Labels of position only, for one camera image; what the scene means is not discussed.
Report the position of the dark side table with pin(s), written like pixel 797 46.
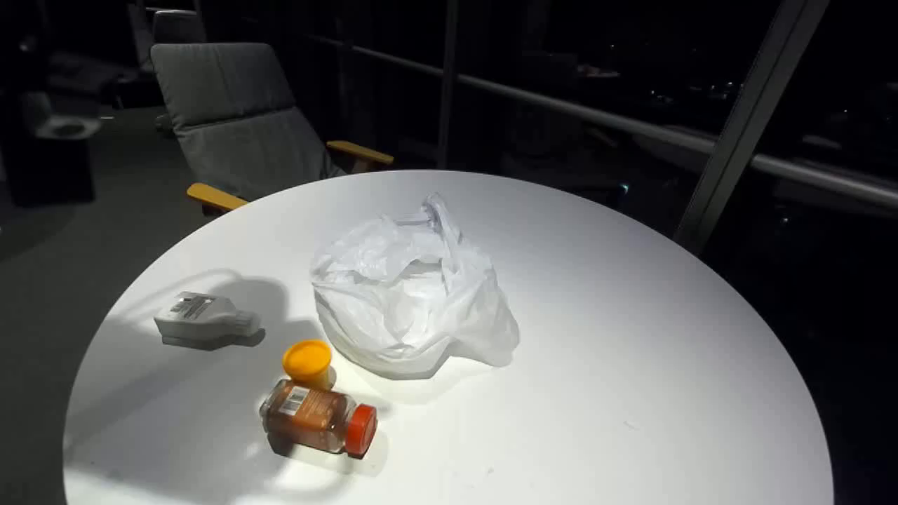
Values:
pixel 45 158

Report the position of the clear bottle with orange cap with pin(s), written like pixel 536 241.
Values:
pixel 309 415

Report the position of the white plastic bag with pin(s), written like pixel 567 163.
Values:
pixel 403 297

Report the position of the horizontal metal railing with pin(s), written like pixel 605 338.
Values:
pixel 598 112

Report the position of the light grey window post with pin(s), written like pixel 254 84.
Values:
pixel 746 121

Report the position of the small yellow bottle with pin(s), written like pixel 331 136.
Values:
pixel 307 359

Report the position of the dark thin window post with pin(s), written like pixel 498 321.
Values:
pixel 450 73

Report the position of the grey armchair with wooden armrests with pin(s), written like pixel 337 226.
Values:
pixel 234 112

